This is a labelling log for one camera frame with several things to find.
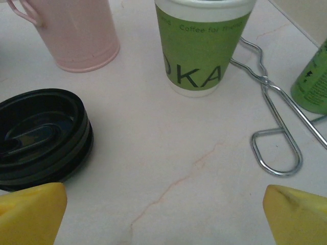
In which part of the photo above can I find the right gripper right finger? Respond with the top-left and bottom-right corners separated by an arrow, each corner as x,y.
263,184 -> 327,245

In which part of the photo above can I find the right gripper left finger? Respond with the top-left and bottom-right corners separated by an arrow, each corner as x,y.
0,182 -> 68,245

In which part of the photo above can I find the stack of black cup lids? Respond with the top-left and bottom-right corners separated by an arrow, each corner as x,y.
0,88 -> 94,192

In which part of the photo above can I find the green cylindrical bottle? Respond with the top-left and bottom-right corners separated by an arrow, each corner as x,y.
290,38 -> 327,115

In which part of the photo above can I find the pink metal bucket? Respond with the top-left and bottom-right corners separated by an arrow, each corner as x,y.
6,0 -> 121,73

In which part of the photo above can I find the green white paper cup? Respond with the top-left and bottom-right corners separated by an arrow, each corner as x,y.
154,0 -> 257,98

